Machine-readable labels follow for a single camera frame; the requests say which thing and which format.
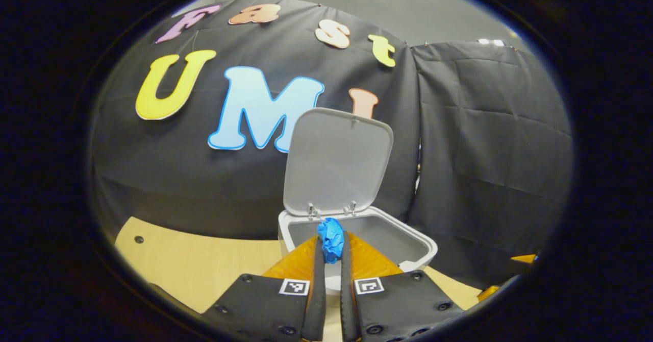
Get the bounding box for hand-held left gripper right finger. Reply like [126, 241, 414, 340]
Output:
[340, 231, 467, 342]

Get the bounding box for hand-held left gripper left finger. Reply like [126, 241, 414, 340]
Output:
[202, 235, 327, 342]

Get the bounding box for blue paper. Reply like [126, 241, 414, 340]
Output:
[317, 217, 345, 264]

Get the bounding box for white desktop garbage bin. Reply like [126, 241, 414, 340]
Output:
[278, 108, 438, 296]

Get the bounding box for wooden desktop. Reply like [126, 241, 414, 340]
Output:
[115, 216, 483, 342]

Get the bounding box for black backdrop cloth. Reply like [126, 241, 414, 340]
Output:
[91, 0, 573, 289]

